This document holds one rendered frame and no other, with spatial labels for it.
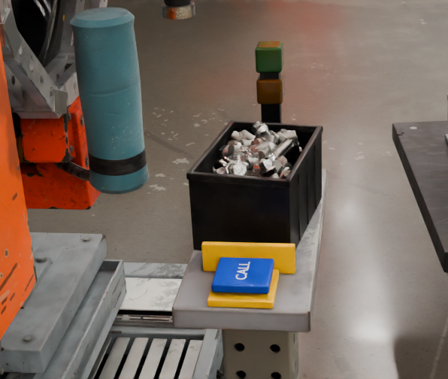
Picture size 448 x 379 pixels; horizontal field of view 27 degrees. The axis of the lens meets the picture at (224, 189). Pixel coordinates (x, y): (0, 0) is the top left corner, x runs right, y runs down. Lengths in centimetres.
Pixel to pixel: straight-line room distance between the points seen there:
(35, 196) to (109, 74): 32
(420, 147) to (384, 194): 51
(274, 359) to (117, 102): 42
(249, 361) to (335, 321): 62
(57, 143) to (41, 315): 31
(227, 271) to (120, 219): 127
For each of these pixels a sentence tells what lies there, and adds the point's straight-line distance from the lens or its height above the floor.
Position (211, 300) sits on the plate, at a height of 46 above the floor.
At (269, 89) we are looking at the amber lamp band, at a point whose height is 59.
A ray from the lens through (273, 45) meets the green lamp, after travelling 143.
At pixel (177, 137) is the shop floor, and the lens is 290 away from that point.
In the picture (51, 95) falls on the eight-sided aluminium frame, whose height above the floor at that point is 62.
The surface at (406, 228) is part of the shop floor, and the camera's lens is 231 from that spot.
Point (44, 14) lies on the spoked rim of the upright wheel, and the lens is 167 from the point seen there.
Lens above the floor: 106
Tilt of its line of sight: 25 degrees down
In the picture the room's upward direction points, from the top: 3 degrees counter-clockwise
